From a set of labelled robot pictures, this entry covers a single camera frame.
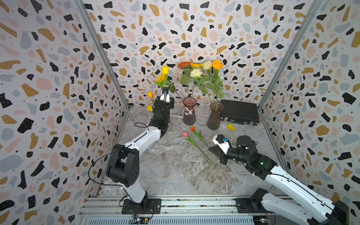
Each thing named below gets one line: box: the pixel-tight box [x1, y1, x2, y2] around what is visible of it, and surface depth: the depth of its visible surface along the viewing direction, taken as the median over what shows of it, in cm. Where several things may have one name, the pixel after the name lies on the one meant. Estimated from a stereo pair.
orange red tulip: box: [189, 126, 210, 148], surface depth 108 cm
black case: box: [220, 99, 260, 126], surface depth 111 cm
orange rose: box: [211, 60, 225, 111], surface depth 90 cm
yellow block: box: [226, 123, 236, 132], surface depth 111 cm
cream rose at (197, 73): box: [189, 68, 211, 103], surface depth 85 cm
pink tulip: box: [182, 131, 217, 167], surface depth 102 cm
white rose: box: [217, 70, 225, 99], surface depth 94 cm
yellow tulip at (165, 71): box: [162, 65, 170, 86], surface depth 76 cm
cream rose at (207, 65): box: [202, 60, 213, 82], surface depth 90 cm
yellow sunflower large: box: [190, 62, 204, 68], surface depth 89 cm
